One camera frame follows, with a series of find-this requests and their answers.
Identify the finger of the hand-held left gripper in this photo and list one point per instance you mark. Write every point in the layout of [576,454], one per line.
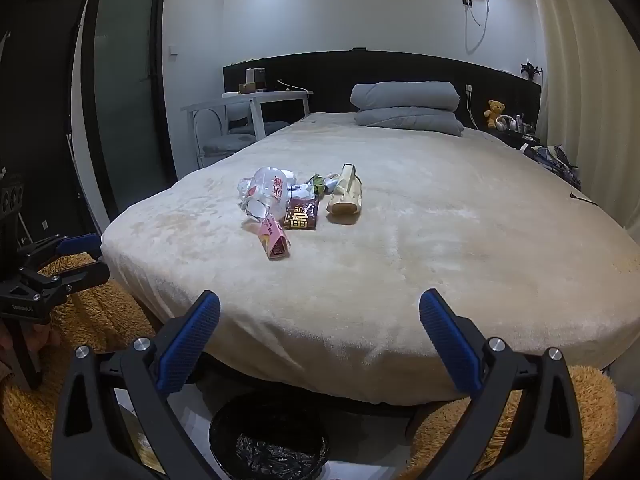
[85,275]
[77,244]

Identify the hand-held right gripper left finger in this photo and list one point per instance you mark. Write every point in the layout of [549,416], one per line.
[192,340]

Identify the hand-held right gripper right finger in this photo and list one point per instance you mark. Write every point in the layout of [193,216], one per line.
[445,340]

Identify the black trash bin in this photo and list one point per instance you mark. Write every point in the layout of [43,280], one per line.
[270,440]

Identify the orange fluffy rug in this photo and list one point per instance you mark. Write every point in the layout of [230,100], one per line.
[90,310]

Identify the bed with beige blanket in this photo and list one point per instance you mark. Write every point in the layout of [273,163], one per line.
[450,240]

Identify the black cabinet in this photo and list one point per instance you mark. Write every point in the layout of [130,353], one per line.
[40,110]

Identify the brown snack packet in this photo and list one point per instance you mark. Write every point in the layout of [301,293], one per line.
[301,215]

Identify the clear plastic cup red print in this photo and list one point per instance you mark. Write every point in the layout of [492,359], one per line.
[272,185]

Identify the blue white wrapper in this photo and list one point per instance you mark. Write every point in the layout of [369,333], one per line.
[299,191]

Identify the white chair grey cushion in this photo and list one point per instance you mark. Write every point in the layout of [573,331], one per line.
[230,142]

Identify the light blue wrapper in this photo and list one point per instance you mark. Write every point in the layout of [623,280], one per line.
[331,180]

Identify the green snack packet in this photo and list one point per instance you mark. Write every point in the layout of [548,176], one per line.
[315,183]

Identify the pile of patterned clothes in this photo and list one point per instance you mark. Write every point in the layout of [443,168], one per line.
[550,157]

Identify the dark nightstand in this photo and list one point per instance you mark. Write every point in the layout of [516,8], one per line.
[517,137]

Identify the grey folded quilt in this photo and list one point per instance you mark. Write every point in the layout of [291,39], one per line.
[410,121]

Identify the white side table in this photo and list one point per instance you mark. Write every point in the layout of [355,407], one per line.
[250,100]

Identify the white headphones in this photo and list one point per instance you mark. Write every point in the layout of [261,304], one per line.
[506,122]

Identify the small wooden box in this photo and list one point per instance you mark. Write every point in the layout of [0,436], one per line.
[245,87]

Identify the brown teddy bear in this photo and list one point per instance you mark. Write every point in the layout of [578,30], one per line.
[495,111]

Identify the white box device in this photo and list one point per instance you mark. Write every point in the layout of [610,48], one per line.
[252,76]

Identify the grey pillows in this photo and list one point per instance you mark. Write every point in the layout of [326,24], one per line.
[405,95]

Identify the black plant ornament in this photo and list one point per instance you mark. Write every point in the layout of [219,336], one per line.
[530,67]

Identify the black headboard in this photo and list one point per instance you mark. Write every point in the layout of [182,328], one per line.
[325,75]

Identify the cream curtain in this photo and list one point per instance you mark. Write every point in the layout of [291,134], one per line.
[585,75]

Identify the frosted glass door black frame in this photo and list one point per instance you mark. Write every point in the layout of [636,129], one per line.
[130,75]

